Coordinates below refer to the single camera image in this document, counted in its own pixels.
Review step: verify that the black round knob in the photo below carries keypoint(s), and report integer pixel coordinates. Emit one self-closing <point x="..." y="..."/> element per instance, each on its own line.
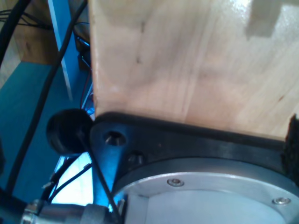
<point x="65" y="130"/>

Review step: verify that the white post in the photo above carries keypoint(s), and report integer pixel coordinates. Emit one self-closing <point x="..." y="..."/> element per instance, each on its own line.
<point x="58" y="35"/>

